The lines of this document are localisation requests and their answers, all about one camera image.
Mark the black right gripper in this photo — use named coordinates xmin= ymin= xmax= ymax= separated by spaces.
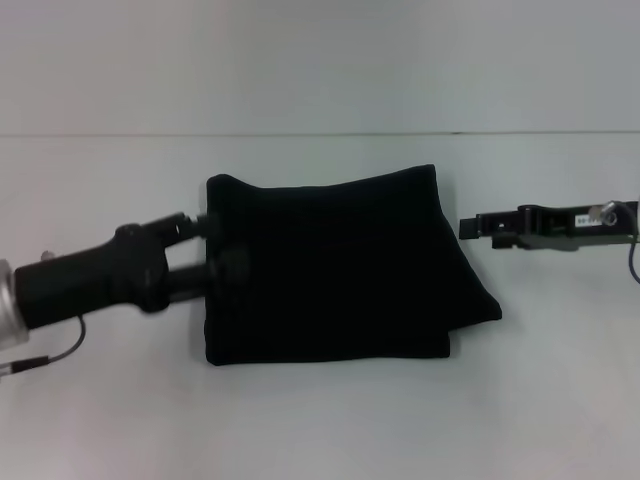
xmin=458 ymin=198 xmax=640 ymax=252

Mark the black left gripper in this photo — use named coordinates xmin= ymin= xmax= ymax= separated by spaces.
xmin=13 ymin=211 xmax=251 ymax=331

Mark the black shirt with FREE print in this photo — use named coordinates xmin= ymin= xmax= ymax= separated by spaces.
xmin=203 ymin=163 xmax=503 ymax=368

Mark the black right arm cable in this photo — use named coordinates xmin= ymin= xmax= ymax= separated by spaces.
xmin=599 ymin=199 xmax=640 ymax=287

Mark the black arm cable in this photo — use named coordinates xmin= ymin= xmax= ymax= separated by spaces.
xmin=599 ymin=199 xmax=640 ymax=287
xmin=0 ymin=316 xmax=88 ymax=375

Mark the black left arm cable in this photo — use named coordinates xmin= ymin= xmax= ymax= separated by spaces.
xmin=0 ymin=316 xmax=88 ymax=375

